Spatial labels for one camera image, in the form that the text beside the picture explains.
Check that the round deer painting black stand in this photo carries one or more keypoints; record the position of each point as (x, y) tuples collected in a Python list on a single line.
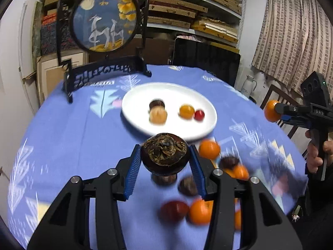
[(104, 23)]

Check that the small red fruit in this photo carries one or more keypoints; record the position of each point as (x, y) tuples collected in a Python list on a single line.
[(199, 115)]

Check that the orange tangerine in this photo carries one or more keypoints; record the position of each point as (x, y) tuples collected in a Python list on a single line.
[(240, 172), (270, 110), (237, 219), (209, 149), (200, 211)]

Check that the blue patterned tablecloth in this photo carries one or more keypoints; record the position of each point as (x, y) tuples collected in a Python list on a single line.
[(78, 145)]

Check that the beige patterned curtain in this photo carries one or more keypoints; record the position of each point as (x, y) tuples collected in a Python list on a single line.
[(294, 31)]

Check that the pale peach fruit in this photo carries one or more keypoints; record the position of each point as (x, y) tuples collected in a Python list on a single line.
[(158, 116)]

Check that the person's right hand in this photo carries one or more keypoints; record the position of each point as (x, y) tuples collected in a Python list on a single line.
[(314, 156)]

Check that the beige wooden panel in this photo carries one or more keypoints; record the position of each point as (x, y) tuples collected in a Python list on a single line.
[(52, 75)]

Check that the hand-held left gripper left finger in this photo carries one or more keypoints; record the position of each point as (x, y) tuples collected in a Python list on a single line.
[(132, 173)]

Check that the small dark brown fruit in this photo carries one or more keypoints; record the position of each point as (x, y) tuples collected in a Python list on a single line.
[(229, 162), (157, 103), (163, 179), (187, 186)]

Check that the white oval plate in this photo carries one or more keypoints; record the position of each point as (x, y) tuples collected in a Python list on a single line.
[(145, 97)]

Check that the dark red fruit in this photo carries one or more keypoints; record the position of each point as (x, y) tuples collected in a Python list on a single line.
[(174, 211)]

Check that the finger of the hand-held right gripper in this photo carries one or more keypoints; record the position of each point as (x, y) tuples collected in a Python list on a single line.
[(294, 122), (292, 108)]

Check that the pile of patterned boxes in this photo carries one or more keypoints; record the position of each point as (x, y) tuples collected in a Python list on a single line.
[(50, 28)]

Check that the wooden chair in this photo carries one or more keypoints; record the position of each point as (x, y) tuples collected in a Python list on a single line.
[(273, 93)]

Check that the white metal shelf rack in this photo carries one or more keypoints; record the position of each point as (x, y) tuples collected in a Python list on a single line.
[(242, 18)]

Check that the yellow orange fruit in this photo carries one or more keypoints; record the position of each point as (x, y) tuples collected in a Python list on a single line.
[(186, 110)]

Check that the black monitor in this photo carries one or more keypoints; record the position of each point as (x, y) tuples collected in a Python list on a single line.
[(205, 60)]

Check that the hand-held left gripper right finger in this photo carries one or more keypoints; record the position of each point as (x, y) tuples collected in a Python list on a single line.
[(198, 173)]

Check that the stack of flat woven boxes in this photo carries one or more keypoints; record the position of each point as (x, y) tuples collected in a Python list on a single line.
[(182, 10)]

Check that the large dark brown dried fruit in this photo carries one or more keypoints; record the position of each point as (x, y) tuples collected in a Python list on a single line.
[(165, 154)]

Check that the white enamel pitcher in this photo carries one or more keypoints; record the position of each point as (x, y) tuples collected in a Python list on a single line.
[(247, 86)]

